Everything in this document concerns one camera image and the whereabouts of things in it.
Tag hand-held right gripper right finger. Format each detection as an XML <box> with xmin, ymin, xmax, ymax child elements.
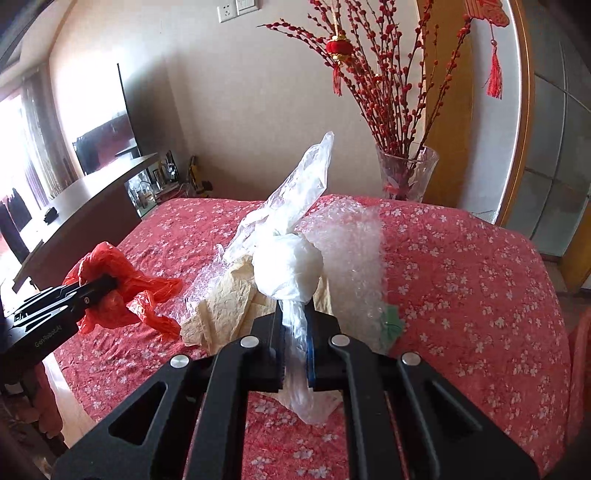
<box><xmin>305</xmin><ymin>300</ymin><xmax>540</xmax><ymax>480</ymax></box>

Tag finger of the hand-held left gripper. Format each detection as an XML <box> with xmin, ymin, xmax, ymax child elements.
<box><xmin>74</xmin><ymin>291</ymin><xmax>122</xmax><ymax>319</ymax></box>
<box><xmin>62</xmin><ymin>275</ymin><xmax>118</xmax><ymax>298</ymax></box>

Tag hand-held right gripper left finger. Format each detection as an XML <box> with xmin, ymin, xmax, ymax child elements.
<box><xmin>51</xmin><ymin>309</ymin><xmax>284</xmax><ymax>480</ymax></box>

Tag thin red plastic bag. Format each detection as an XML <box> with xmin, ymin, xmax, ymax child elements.
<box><xmin>62</xmin><ymin>242</ymin><xmax>184</xmax><ymax>340</ymax></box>

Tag white plastic bag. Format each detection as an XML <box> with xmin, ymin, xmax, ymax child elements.
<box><xmin>217</xmin><ymin>131</ymin><xmax>345</xmax><ymax>425</ymax></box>

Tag crumpled yellow paper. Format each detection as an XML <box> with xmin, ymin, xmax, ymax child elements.
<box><xmin>180</xmin><ymin>256</ymin><xmax>333</xmax><ymax>347</ymax></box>

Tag brown wooden cabinet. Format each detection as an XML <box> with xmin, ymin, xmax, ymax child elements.
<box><xmin>11</xmin><ymin>154</ymin><xmax>160</xmax><ymax>291</ymax></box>

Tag green paper scrap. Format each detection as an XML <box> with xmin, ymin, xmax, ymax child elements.
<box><xmin>376</xmin><ymin>305</ymin><xmax>406</xmax><ymax>356</ymax></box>

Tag clear bubble wrap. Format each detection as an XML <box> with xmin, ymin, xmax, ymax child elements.
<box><xmin>295</xmin><ymin>198</ymin><xmax>402</xmax><ymax>356</ymax></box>

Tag black television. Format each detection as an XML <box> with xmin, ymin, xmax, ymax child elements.
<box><xmin>74</xmin><ymin>62</ymin><xmax>141</xmax><ymax>175</ymax></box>

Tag sheer window curtain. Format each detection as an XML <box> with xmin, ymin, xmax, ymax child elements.
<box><xmin>21</xmin><ymin>69</ymin><xmax>79</xmax><ymax>199</ymax></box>

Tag red floral tablecloth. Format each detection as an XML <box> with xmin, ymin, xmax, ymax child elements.
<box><xmin>44</xmin><ymin>194</ymin><xmax>573</xmax><ymax>480</ymax></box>

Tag clear glass vase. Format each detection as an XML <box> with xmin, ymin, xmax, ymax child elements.
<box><xmin>375</xmin><ymin>145</ymin><xmax>439</xmax><ymax>204</ymax></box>

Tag red berry branches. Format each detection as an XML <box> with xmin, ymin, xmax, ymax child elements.
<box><xmin>259</xmin><ymin>0</ymin><xmax>474</xmax><ymax>160</ymax></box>

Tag small red lantern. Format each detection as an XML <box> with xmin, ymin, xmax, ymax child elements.
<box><xmin>325</xmin><ymin>34</ymin><xmax>352</xmax><ymax>97</ymax></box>

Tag frosted glass door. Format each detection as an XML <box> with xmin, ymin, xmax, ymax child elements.
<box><xmin>501</xmin><ymin>0</ymin><xmax>591</xmax><ymax>259</ymax></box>

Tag red hanging knot ornament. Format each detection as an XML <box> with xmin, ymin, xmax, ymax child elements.
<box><xmin>464</xmin><ymin>0</ymin><xmax>511</xmax><ymax>100</ymax></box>

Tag wooden door frame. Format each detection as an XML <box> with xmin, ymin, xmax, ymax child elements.
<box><xmin>416</xmin><ymin>0</ymin><xmax>536</xmax><ymax>227</ymax></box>

